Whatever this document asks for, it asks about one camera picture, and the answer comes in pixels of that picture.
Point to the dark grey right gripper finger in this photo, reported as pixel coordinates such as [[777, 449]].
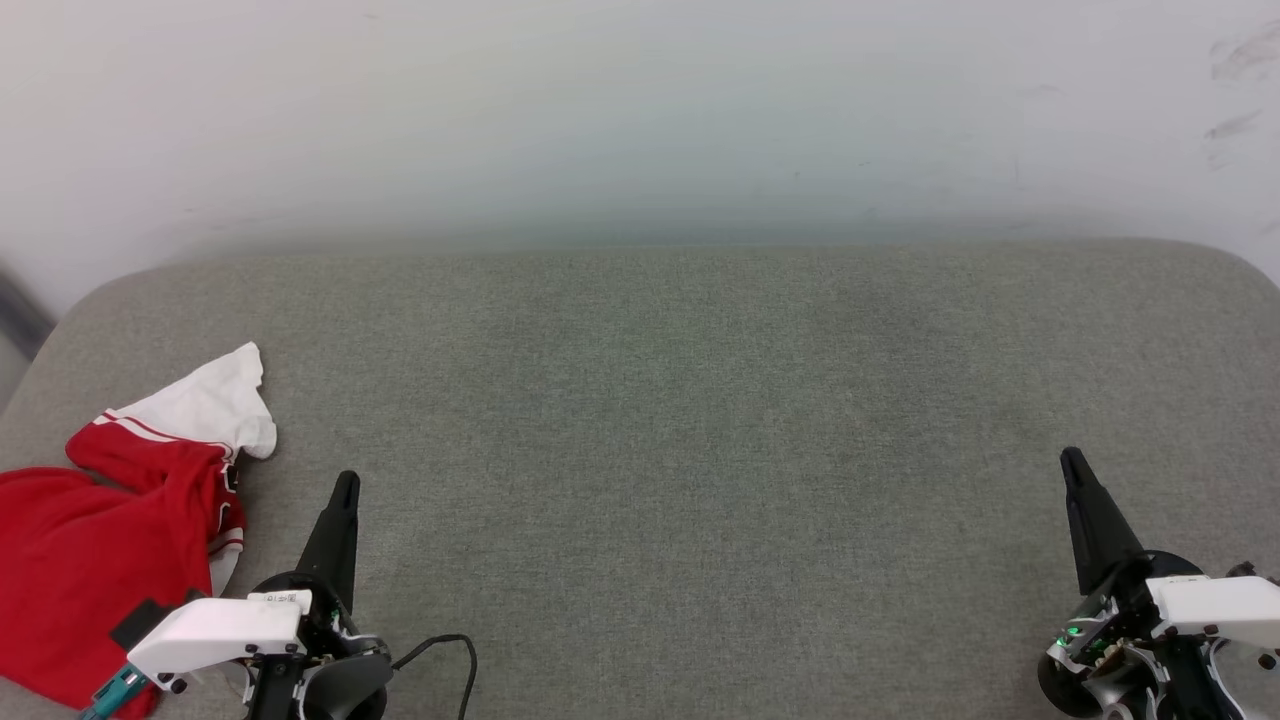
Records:
[[1095, 530]]

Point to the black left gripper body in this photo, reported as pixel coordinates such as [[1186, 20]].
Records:
[[340, 680]]

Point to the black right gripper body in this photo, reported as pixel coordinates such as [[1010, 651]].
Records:
[[1120, 650]]

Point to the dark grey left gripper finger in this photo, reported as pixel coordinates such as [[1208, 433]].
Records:
[[335, 545]]

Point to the red and white shirt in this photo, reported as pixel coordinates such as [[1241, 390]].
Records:
[[80, 560]]

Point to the grey fabric sofa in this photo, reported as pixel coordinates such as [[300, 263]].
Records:
[[650, 450]]

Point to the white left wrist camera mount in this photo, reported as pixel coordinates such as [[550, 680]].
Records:
[[220, 630]]

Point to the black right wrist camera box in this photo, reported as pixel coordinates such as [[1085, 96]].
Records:
[[1245, 571]]

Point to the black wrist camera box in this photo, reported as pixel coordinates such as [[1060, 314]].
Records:
[[140, 622], [1245, 571]]

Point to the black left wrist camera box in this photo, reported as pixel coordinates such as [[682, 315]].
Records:
[[140, 622]]

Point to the grey metal wall pipe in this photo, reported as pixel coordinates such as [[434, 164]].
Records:
[[20, 315]]

